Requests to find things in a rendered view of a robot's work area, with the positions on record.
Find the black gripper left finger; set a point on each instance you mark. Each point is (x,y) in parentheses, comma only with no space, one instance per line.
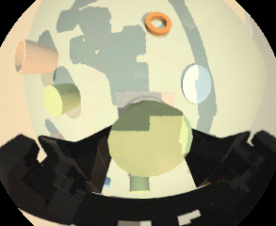
(90,156)

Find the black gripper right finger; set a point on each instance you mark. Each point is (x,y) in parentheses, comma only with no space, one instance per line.
(207,152)

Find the light blue block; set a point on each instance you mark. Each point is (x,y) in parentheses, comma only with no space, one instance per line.
(107,182)

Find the orange ring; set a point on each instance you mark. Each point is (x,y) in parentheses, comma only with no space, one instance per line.
(157,30)

